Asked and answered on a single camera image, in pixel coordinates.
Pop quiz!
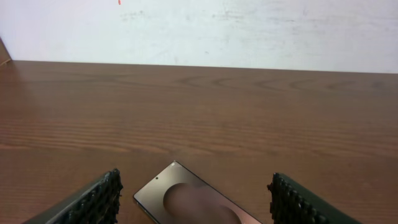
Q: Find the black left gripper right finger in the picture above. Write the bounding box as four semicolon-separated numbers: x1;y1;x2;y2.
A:
267;172;359;224

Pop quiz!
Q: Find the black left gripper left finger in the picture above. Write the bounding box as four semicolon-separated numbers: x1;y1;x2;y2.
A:
26;169;123;224

